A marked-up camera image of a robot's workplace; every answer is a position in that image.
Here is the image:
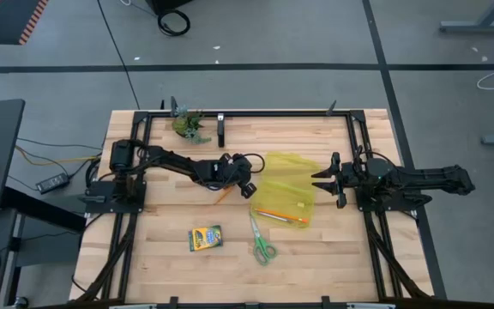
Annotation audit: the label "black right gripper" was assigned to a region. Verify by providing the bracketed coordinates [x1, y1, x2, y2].
[310, 151, 362, 210]

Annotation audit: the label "orange pencil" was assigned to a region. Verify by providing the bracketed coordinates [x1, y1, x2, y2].
[214, 185, 234, 206]
[253, 208, 310, 225]

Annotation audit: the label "yellow translucent pencil case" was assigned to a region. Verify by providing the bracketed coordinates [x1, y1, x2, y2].
[249, 150, 323, 230]

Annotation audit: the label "purple silver pen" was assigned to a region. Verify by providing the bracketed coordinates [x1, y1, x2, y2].
[256, 210, 294, 226]

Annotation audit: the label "green handled scissors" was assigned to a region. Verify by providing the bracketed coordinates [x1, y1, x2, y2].
[249, 213, 279, 266]

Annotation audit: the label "yellow green crayon box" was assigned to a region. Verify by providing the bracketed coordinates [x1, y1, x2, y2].
[188, 224, 224, 253]

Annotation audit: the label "small potted succulent plant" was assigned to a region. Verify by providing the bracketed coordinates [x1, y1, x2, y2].
[171, 106, 213, 146]

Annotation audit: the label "black floor box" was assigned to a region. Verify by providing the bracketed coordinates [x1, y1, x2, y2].
[145, 0, 195, 15]

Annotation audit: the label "black power adapter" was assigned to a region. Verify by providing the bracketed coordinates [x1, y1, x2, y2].
[35, 172, 71, 195]

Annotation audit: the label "grey table base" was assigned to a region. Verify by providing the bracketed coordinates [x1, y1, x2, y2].
[438, 0, 494, 34]

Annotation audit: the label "black aluminium rig frame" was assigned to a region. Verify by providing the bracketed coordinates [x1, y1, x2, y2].
[69, 99, 436, 309]

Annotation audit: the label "thin black floor cable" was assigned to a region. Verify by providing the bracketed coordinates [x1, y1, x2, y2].
[95, 0, 141, 111]

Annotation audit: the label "coiled black cable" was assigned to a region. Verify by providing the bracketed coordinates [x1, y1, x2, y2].
[156, 8, 191, 38]

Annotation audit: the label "yellow floor cable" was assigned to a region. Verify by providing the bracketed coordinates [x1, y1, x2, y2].
[14, 144, 102, 167]

